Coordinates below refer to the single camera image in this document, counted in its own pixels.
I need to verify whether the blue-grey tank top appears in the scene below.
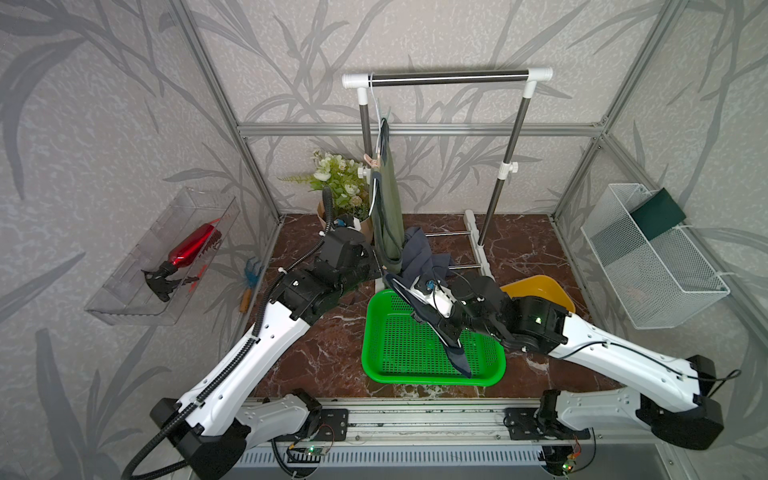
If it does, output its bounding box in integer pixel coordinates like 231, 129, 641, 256
383, 227, 472, 378

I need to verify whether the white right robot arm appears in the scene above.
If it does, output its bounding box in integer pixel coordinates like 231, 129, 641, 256
426, 277, 738, 451

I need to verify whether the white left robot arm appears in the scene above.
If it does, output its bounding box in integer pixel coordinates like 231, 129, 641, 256
121, 188, 380, 479

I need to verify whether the olive green tank top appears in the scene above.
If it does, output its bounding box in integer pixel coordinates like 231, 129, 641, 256
370, 119, 405, 274

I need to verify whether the yellow plastic bin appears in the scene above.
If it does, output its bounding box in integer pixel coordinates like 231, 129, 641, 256
501, 275, 576, 313

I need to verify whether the potted plant with white flowers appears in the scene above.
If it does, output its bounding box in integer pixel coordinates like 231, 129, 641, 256
281, 150, 373, 241

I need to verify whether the green perforated plastic basket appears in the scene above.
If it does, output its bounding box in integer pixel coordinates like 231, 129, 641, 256
361, 289, 506, 387

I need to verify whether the wooden clothespin on green top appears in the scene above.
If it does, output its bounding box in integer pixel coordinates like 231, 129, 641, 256
363, 154, 381, 169

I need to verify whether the blue garden hand rake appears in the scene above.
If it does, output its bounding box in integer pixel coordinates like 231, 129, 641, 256
239, 257, 262, 314

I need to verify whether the clothes rack with steel bars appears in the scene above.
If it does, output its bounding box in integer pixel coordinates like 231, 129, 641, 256
341, 67, 554, 276

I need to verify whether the red spray bottle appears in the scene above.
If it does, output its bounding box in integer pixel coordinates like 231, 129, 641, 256
142, 219, 222, 303

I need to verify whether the dark green cloth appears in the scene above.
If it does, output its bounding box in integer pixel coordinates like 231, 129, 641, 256
630, 188, 687, 241

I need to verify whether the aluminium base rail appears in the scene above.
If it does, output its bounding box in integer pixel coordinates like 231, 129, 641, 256
235, 398, 659, 470

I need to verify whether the white wire mesh basket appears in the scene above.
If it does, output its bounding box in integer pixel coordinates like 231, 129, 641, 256
581, 183, 731, 330

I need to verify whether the clear acrylic wall shelf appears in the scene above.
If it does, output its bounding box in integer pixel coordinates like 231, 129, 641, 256
85, 187, 240, 326

